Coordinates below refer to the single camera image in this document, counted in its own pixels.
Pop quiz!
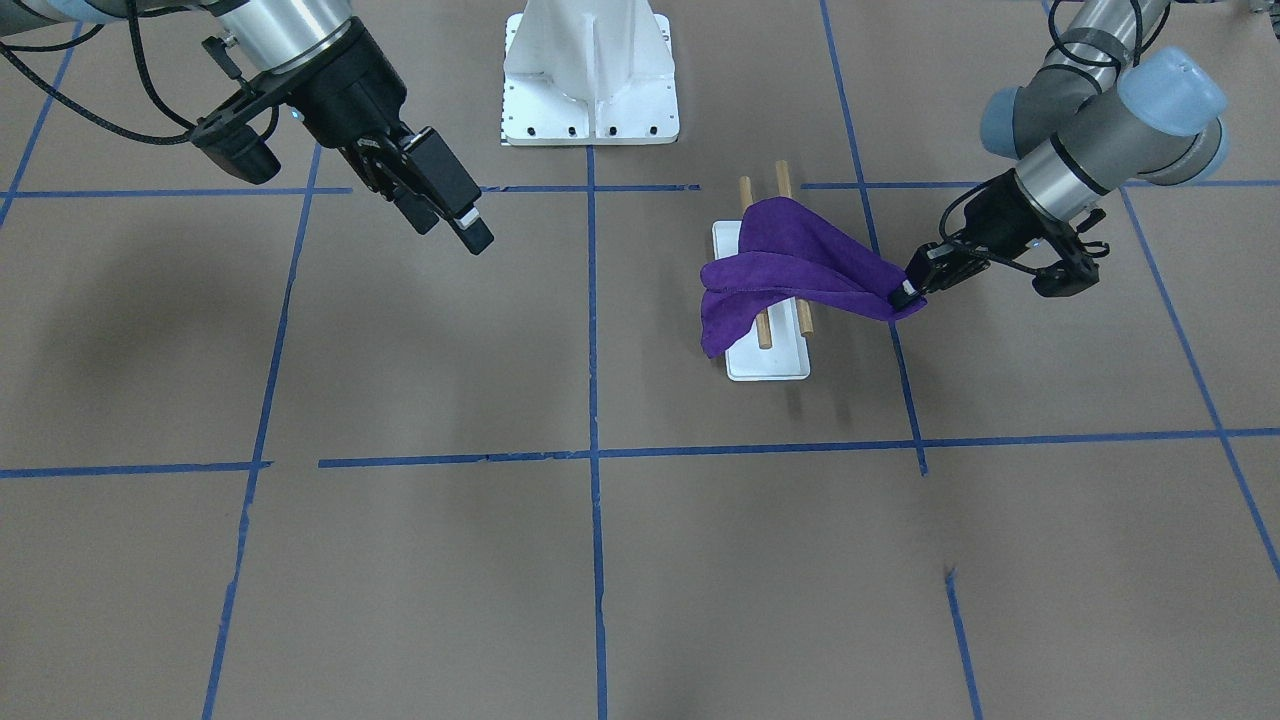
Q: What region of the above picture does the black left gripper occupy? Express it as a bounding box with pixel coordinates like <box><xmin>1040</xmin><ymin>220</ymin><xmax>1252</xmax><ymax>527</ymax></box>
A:
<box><xmin>890</xmin><ymin>170</ymin><xmax>1061</xmax><ymax>309</ymax></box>

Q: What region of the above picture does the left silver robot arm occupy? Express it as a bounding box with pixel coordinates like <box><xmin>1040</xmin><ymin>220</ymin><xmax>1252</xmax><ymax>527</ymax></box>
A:
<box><xmin>890</xmin><ymin>1</ymin><xmax>1230</xmax><ymax>310</ymax></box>

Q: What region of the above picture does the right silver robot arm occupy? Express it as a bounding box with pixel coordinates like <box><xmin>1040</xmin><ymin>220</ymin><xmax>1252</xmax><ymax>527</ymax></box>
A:
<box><xmin>3</xmin><ymin>1</ymin><xmax>494</xmax><ymax>255</ymax></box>

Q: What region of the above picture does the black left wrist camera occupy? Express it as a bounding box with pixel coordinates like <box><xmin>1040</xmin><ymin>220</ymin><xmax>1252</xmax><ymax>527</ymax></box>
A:
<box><xmin>1032</xmin><ymin>208</ymin><xmax>1111</xmax><ymax>299</ymax></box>

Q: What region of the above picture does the purple towel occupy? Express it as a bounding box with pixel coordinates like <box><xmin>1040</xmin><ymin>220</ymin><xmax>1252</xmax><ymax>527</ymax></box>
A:
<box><xmin>699</xmin><ymin>197</ymin><xmax>925</xmax><ymax>357</ymax></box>

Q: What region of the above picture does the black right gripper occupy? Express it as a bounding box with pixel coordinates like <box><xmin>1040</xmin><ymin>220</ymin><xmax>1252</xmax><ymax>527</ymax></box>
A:
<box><xmin>294</xmin><ymin>40</ymin><xmax>494</xmax><ymax>255</ymax></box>

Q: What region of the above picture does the white rack base tray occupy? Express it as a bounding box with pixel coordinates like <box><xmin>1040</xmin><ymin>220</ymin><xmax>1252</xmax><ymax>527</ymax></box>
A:
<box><xmin>710</xmin><ymin>220</ymin><xmax>812</xmax><ymax>383</ymax></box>

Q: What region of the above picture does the white camera stand column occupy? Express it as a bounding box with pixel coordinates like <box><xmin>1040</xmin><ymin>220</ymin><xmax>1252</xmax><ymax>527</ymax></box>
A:
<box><xmin>500</xmin><ymin>1</ymin><xmax>681</xmax><ymax>147</ymax></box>

